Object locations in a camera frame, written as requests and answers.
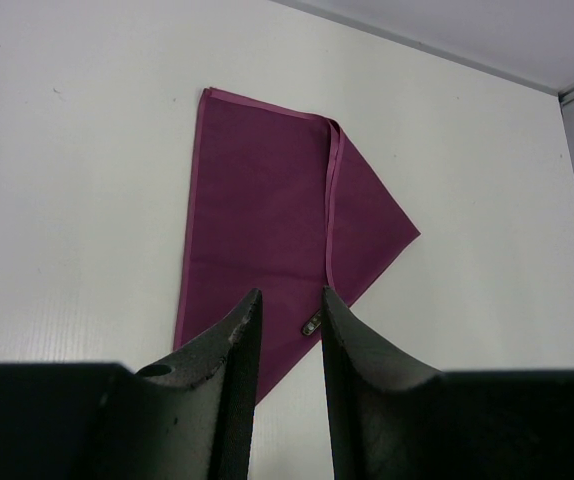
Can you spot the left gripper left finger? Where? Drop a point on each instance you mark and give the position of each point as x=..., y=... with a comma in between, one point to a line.
x=188, y=415

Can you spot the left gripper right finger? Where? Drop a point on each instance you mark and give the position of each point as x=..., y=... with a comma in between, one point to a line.
x=392, y=416

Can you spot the steak knife with dark handle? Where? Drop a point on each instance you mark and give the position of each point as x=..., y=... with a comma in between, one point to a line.
x=312, y=325

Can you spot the purple cloth napkin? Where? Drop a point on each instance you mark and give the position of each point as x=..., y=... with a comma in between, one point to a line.
x=280, y=201

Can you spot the rear aluminium frame bar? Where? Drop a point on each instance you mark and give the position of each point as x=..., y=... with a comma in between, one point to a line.
x=418, y=45

